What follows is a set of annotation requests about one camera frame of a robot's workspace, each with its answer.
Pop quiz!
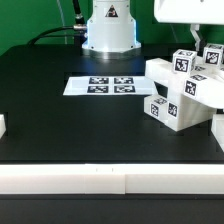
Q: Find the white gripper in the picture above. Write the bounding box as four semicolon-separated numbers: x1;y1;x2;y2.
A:
154;0;224;51

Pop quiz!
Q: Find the white chair back part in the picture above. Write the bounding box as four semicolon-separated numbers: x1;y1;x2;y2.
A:
145;58;224;109

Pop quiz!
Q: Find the small white tagged cube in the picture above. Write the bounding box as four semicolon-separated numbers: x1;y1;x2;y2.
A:
203;43;224;66

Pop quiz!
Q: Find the white tagged cube edge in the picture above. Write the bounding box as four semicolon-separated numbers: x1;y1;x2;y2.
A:
172;49;197;74

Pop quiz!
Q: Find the white chair seat part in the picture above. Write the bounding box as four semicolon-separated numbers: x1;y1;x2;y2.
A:
165;89;216;131

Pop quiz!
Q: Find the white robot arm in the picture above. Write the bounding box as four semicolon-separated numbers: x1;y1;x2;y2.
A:
82;0;224;58

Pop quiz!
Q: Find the white block right edge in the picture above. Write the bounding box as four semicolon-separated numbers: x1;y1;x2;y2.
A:
211;114;224;152

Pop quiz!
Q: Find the white block edge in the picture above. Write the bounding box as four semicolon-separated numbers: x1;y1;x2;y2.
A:
211;114;224;152
0;114;6;139

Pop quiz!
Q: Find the white block left edge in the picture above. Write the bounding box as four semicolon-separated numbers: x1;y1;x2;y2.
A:
0;114;6;139

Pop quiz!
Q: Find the black cable on base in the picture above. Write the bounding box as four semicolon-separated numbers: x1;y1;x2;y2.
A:
27;0;88;46

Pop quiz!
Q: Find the white front rail wall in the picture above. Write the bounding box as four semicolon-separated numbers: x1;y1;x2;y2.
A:
0;164;224;194

